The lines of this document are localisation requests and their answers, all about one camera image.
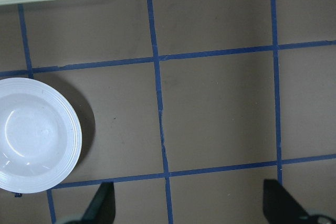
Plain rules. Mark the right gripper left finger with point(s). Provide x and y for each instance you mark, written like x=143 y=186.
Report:
x=102 y=207

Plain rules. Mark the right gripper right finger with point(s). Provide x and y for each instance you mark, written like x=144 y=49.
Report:
x=280 y=207

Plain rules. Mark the white round plate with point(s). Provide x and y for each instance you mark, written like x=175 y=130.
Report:
x=41 y=136

